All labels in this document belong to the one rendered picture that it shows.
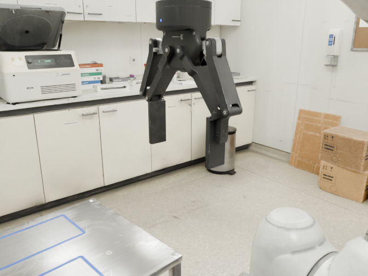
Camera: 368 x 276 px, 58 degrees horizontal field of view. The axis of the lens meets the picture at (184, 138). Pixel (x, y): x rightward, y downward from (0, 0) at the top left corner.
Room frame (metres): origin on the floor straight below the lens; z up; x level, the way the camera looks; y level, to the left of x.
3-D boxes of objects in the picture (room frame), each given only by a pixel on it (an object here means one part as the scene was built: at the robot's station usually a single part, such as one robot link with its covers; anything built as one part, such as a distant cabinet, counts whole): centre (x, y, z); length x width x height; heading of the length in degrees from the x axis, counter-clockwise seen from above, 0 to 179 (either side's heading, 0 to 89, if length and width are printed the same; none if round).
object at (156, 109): (0.52, 0.04, 1.22); 0.03 x 0.01 x 0.07; 129
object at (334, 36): (3.22, -1.41, 1.31); 0.13 x 0.11 x 0.26; 129
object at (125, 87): (2.95, 0.65, 0.93); 0.30 x 0.10 x 0.06; 121
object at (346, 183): (2.78, -1.50, 0.14); 0.41 x 0.31 x 0.28; 43
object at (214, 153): (0.42, -0.04, 1.22); 0.03 x 0.01 x 0.07; 129
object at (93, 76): (3.15, 0.91, 1.01); 0.23 x 0.12 x 0.08; 128
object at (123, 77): (3.32, 0.61, 0.97); 0.24 x 0.12 x 0.13; 118
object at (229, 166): (3.29, -0.40, 0.23); 0.38 x 0.31 x 0.46; 39
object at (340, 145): (2.78, -1.48, 0.42); 0.40 x 0.30 x 0.28; 36
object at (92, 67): (3.16, 0.89, 1.10); 0.24 x 0.13 x 0.10; 128
